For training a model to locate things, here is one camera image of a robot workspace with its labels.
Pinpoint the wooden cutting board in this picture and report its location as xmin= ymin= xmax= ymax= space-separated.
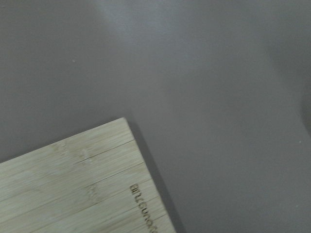
xmin=0 ymin=118 xmax=175 ymax=233

